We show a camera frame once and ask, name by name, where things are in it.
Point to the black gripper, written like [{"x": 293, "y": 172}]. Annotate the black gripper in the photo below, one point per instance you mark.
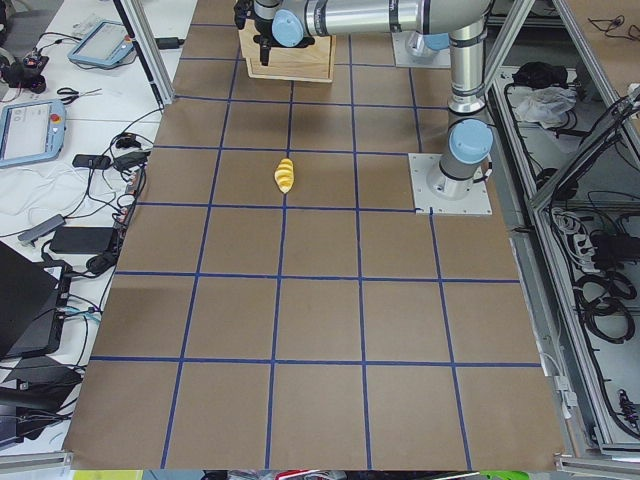
[{"x": 263, "y": 26}]

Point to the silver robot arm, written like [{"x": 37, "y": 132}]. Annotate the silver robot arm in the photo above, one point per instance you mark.
[
  {"x": 434, "y": 31},
  {"x": 423, "y": 45}
]

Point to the wooden drawer cabinet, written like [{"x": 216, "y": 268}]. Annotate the wooden drawer cabinet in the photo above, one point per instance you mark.
[{"x": 292, "y": 60}]

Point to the yellow toy bread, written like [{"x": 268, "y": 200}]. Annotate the yellow toy bread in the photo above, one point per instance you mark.
[{"x": 284, "y": 175}]

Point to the far blue teach pendant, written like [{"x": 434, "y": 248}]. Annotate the far blue teach pendant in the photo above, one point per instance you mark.
[{"x": 106, "y": 46}]

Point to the blue teach pendant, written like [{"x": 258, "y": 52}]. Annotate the blue teach pendant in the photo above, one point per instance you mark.
[
  {"x": 32, "y": 132},
  {"x": 106, "y": 46}
]

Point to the near blue teach pendant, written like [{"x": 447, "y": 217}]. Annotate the near blue teach pendant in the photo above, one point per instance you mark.
[{"x": 32, "y": 132}]

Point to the black power adapter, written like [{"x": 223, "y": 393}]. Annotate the black power adapter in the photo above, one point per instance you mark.
[{"x": 81, "y": 240}]

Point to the white crumpled cloth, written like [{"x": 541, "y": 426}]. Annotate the white crumpled cloth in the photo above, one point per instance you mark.
[{"x": 547, "y": 106}]

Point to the black laptop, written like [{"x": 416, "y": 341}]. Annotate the black laptop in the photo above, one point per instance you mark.
[{"x": 33, "y": 296}]

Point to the aluminium frame post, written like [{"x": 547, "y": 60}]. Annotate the aluminium frame post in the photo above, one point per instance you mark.
[{"x": 133, "y": 17}]

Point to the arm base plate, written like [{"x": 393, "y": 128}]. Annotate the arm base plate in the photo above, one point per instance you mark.
[
  {"x": 435, "y": 193},
  {"x": 440, "y": 60}
]

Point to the black handled scissors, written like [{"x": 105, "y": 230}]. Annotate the black handled scissors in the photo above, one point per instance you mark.
[{"x": 68, "y": 95}]

